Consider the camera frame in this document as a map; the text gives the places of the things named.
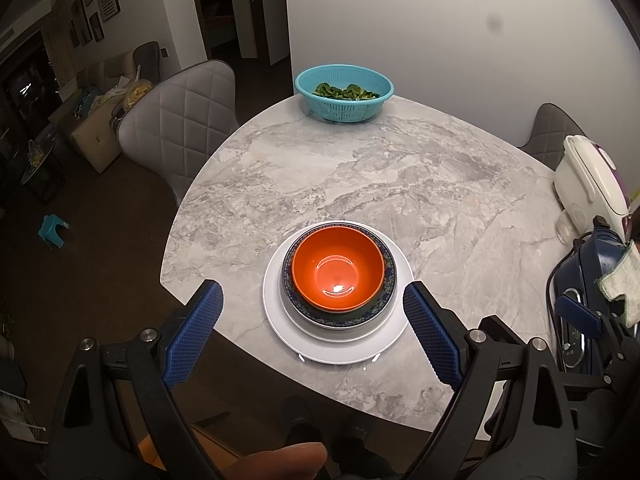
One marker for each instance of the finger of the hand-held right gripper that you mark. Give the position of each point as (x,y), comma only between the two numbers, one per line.
(580,316)

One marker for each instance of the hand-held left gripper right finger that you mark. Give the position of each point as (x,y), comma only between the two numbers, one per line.
(432,340)

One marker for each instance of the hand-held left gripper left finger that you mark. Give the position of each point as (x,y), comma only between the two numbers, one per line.
(192,340)

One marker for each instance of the blue floral patterned bowl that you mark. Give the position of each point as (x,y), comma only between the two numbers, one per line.
(389,280)

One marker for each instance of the small white plate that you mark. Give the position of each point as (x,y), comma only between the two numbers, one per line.
(345,336)

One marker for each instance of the large white plate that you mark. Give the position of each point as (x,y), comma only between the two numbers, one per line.
(340,352)

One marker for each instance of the orange bowl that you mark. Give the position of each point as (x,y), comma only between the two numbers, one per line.
(337,270)

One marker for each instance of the person's left hand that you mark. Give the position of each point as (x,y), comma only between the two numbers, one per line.
(280,462)

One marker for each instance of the white and green cloth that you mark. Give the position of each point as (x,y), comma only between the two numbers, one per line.
(622,280)

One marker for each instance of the dark blue kitchen appliance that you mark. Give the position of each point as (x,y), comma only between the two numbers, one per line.
(600,255)

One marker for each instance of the person's right shoe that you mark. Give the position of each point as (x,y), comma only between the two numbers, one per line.
(357,427)

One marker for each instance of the person's shoe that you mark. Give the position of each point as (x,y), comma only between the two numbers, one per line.
(300,420)
(357,427)

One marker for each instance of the person's left shoe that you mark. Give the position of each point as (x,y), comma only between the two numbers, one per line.
(300,420)

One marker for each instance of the white rice cooker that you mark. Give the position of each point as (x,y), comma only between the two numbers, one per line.
(585,180)

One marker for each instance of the teal plastic stool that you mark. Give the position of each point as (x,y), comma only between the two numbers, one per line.
(52,230)

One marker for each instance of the dark grey chair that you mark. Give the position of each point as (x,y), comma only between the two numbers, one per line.
(550,135)

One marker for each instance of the light grey quilted chair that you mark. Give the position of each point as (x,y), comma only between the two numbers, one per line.
(185,125)

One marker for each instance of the small round side table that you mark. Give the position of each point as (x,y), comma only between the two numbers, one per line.
(45,180)

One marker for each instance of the beige cabinet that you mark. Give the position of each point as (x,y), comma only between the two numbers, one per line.
(95,145)

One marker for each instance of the teal plastic colander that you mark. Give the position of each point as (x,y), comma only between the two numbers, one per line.
(345,107)

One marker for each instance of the yellow plastic bag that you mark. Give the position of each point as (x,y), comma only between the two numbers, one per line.
(136,94)

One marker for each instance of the green leafy vegetables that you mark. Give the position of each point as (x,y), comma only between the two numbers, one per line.
(345,92)

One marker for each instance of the brown upholstered chair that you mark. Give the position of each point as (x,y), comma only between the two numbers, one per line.
(147,60)

